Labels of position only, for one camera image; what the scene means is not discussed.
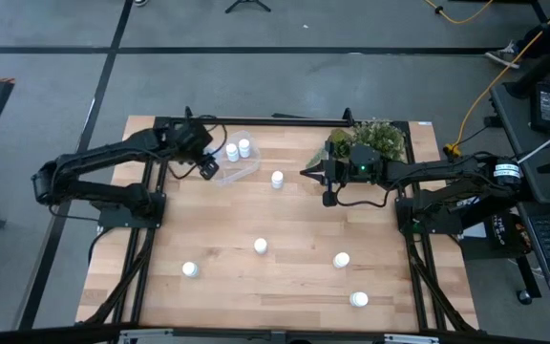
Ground yellow cable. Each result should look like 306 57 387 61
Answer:
421 0 495 25
442 0 550 159

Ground clear plastic basket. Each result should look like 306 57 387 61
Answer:
209 129 263 187

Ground black power adapter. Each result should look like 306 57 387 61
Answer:
530 81 550 135

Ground succulent potted plant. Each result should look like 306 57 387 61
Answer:
305 127 356 169

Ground black camera gantry bar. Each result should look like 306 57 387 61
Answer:
0 322 550 344

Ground black desk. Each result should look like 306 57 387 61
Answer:
488 78 550 320

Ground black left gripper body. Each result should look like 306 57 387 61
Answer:
179 142 222 182

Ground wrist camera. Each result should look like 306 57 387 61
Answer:
172 119 212 144
349 144 382 186

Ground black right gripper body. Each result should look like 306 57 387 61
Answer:
321 141 352 207

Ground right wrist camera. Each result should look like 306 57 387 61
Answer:
349 144 382 186

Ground black desk leg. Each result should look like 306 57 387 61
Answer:
502 26 550 99

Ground black bag white print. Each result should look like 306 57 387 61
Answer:
460 212 534 262

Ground person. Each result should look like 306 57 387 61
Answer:
483 0 550 71

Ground white pole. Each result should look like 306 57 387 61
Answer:
516 118 550 164

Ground white-flowered potted plant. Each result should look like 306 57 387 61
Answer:
350 118 408 161

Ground black camera cable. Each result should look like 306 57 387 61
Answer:
334 183 403 209
167 114 229 182

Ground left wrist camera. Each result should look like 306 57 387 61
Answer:
172 119 212 144

